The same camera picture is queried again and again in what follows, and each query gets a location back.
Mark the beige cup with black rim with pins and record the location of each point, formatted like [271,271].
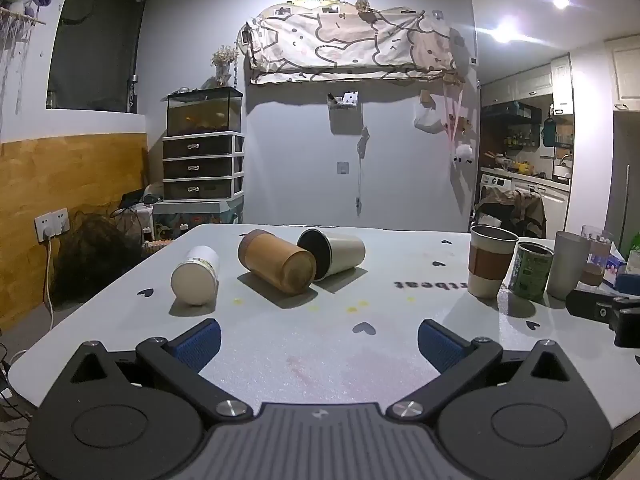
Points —
[340,255]

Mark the printed cartoon cloth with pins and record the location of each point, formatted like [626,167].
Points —
[345,42]

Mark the green tin can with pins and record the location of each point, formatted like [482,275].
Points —
[531,272]

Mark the grey plastic cup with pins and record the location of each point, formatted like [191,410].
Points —
[567,265]

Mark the chair with draped clothes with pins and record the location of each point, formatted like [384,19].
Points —
[510,212]

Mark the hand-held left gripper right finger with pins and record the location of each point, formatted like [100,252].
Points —
[440,352]

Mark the dark window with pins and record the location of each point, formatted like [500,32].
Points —
[92,40]

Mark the glass fish tank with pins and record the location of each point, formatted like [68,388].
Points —
[202,112]

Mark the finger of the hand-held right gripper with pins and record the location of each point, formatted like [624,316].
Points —
[590,304]

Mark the dark cloth heap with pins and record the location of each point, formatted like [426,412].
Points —
[95,260]

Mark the white plastic bag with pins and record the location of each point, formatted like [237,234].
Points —
[427,119]

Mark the ceiling spot light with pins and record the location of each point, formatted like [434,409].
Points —
[506,30]
[561,2]

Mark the wall-mounted small holder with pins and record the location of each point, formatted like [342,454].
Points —
[344,100]

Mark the white cup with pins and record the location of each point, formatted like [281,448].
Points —
[195,280]

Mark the dried flowers in vase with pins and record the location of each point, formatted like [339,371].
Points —
[223,62]

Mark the teal low cabinet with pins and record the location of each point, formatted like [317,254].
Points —
[195,215]

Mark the white upper kitchen cabinets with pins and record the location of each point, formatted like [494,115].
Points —
[545,85]

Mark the yellow pot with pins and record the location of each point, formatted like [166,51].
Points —
[524,167]

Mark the white plush wall toy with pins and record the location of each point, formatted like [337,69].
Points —
[463,154]

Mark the black kitchen shelf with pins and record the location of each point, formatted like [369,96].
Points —
[511,125]

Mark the blue tissue pack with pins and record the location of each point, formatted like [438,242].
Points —
[614,269]

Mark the white washing machine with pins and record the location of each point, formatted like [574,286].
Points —
[495,185]

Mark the black plastic drawer unit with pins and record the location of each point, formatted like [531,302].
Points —
[200,165]

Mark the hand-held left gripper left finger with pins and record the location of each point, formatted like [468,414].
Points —
[199,346]

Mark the clear glass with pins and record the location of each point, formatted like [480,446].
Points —
[597,255]

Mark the white wall socket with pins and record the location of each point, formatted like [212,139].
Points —
[51,223]

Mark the beige cup with brown sleeve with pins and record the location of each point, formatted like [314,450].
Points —
[490,265]

